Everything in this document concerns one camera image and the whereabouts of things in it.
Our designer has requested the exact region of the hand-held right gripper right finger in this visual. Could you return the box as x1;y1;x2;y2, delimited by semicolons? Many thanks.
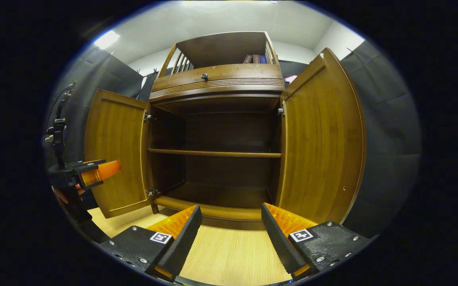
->
261;203;373;280

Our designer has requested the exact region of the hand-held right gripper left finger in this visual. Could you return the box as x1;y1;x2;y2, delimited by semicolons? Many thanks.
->
100;205;203;282

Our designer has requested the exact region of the wooden shoe cabinet door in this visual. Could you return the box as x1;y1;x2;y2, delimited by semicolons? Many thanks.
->
275;48;367;225
85;89;154;219

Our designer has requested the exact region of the wooden double-door shoe cabinet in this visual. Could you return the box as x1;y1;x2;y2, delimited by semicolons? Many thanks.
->
147;31;287;223

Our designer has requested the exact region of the wooden inner shelf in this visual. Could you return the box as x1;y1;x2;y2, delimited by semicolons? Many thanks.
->
148;148;282;158

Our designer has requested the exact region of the small ceiling light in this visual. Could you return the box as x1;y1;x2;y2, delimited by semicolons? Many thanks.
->
94;31;121;50

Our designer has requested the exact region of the black backdrop cloth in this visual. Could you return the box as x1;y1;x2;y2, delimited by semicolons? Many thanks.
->
44;40;422;239

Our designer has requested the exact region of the large ceiling light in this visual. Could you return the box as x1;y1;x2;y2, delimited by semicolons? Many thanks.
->
179;0;279;8

